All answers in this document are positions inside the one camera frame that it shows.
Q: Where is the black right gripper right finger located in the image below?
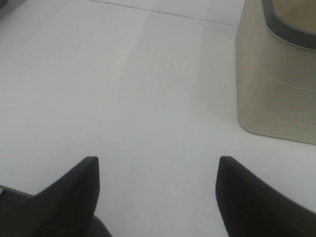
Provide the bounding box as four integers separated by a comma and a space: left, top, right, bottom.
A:
216, 156, 316, 237

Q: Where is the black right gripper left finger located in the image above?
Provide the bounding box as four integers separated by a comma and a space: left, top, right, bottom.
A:
0, 157, 110, 237

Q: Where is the beige bin with grey rim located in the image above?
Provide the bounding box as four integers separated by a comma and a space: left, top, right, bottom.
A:
236, 0, 316, 144

